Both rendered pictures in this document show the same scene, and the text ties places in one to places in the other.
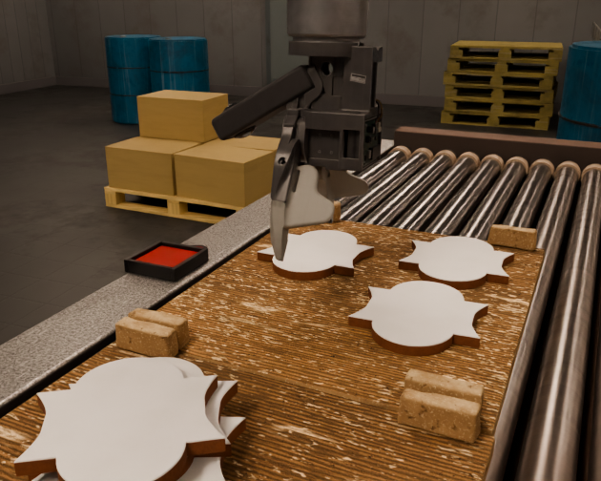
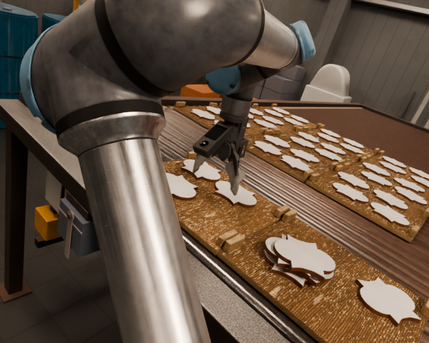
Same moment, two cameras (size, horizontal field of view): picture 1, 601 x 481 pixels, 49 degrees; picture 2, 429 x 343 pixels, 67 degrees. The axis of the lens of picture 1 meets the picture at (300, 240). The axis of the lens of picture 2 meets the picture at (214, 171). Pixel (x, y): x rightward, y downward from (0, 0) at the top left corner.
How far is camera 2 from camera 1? 0.94 m
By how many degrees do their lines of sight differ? 72
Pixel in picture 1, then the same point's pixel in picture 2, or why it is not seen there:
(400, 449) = (294, 227)
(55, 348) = (200, 272)
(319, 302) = (213, 203)
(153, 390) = (294, 246)
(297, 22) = (242, 112)
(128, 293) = not seen: hidden behind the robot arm
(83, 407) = (301, 260)
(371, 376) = (263, 216)
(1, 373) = (214, 292)
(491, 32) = not seen: outside the picture
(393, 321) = (240, 199)
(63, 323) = not seen: hidden behind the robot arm
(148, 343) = (239, 243)
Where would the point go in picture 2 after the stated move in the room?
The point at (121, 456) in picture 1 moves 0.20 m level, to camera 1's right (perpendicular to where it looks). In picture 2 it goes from (323, 259) to (323, 220)
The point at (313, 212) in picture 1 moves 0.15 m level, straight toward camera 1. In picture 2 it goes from (242, 175) to (295, 197)
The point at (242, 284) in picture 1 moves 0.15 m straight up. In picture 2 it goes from (188, 210) to (203, 160)
